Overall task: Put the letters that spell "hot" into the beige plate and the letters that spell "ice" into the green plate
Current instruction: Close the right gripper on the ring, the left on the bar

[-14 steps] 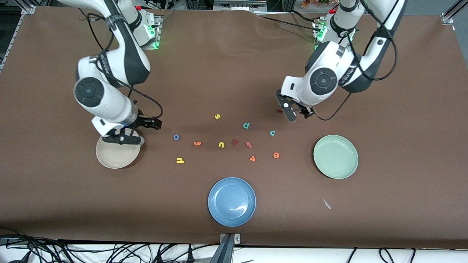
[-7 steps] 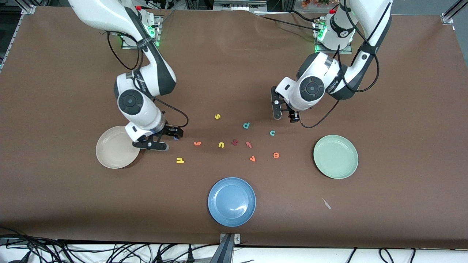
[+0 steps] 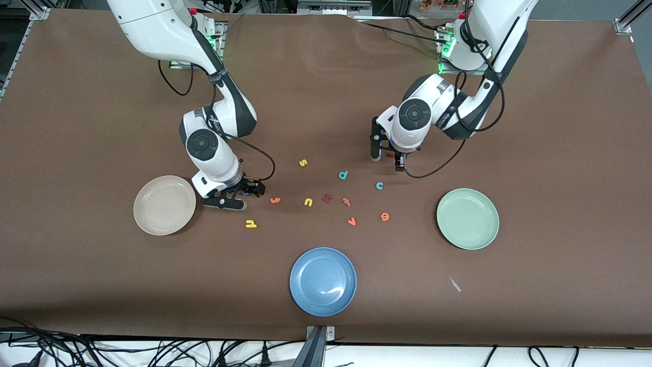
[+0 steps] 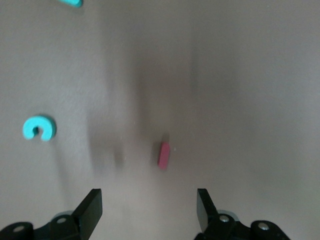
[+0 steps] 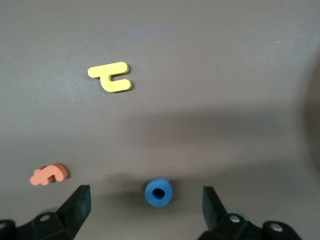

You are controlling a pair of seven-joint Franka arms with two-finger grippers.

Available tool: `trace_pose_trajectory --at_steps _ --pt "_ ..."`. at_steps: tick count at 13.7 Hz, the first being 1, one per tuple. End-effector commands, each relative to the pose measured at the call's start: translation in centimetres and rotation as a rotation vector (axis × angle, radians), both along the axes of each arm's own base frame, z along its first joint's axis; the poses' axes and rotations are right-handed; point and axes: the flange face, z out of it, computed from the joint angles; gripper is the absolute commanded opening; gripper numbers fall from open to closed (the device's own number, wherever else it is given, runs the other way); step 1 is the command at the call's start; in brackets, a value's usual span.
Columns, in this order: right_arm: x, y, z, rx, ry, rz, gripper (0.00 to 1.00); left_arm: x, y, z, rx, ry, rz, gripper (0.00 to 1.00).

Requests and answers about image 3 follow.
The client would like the beige plate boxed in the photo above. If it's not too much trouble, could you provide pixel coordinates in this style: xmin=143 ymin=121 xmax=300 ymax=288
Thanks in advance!
xmin=133 ymin=175 xmax=197 ymax=237

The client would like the green plate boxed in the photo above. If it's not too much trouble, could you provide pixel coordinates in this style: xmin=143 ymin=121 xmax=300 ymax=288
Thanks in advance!
xmin=436 ymin=188 xmax=500 ymax=251

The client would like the brown table cover sheet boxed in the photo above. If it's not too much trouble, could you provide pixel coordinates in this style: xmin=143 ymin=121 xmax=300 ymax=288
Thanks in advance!
xmin=0 ymin=9 xmax=652 ymax=348

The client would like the blue plate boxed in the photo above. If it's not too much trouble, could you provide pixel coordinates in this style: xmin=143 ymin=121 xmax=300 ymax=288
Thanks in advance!
xmin=289 ymin=247 xmax=358 ymax=318

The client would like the grey power strip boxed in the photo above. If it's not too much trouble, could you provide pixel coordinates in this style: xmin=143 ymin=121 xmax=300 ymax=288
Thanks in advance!
xmin=297 ymin=0 xmax=375 ymax=16

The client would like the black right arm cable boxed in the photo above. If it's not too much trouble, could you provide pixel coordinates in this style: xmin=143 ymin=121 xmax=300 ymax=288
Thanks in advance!
xmin=157 ymin=60 xmax=277 ymax=183

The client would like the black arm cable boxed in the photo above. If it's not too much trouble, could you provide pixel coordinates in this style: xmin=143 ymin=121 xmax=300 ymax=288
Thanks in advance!
xmin=157 ymin=60 xmax=277 ymax=183
xmin=404 ymin=10 xmax=506 ymax=179

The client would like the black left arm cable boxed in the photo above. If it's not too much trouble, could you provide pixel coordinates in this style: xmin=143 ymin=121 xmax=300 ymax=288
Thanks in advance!
xmin=404 ymin=10 xmax=506 ymax=179

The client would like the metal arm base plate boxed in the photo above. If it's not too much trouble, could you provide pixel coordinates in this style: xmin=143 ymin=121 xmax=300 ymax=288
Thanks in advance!
xmin=437 ymin=28 xmax=493 ymax=76
xmin=169 ymin=20 xmax=226 ymax=70

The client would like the black base cable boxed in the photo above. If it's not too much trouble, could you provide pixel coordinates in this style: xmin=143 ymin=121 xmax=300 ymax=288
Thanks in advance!
xmin=405 ymin=13 xmax=461 ymax=32
xmin=352 ymin=18 xmax=450 ymax=46

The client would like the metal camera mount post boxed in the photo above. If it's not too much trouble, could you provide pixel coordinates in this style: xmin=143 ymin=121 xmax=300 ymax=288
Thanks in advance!
xmin=293 ymin=325 xmax=337 ymax=367

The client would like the aluminium frame rail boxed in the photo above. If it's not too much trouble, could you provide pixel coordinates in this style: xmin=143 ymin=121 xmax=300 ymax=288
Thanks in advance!
xmin=0 ymin=7 xmax=51 ymax=101
xmin=614 ymin=0 xmax=652 ymax=97

